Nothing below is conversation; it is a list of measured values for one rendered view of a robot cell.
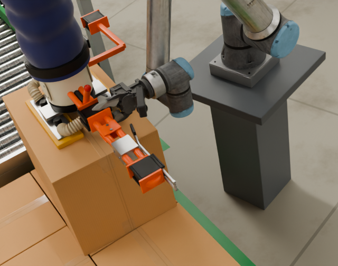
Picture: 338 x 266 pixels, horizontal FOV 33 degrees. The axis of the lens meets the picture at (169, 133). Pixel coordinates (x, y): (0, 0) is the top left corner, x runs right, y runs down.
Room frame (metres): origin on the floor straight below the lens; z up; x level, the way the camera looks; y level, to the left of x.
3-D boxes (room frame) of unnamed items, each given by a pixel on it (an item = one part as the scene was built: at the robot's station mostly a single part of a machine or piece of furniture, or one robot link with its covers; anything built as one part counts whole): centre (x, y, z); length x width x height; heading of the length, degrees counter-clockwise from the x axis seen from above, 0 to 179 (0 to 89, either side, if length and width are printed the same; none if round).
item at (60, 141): (1.70, 0.40, 0.97); 0.34 x 0.10 x 0.05; 22
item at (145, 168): (1.18, 0.09, 1.07); 0.08 x 0.07 x 0.05; 22
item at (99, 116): (1.51, 0.22, 1.07); 0.10 x 0.08 x 0.06; 112
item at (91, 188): (1.72, 0.33, 0.74); 0.60 x 0.40 x 0.40; 20
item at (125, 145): (1.31, 0.14, 1.07); 0.07 x 0.07 x 0.04; 22
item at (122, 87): (1.57, 0.09, 1.07); 0.12 x 0.09 x 0.08; 115
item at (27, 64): (1.74, 0.31, 1.19); 0.23 x 0.23 x 0.04
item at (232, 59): (2.02, -0.38, 0.86); 0.19 x 0.19 x 0.10
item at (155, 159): (1.25, 0.06, 1.07); 0.31 x 0.03 x 0.05; 22
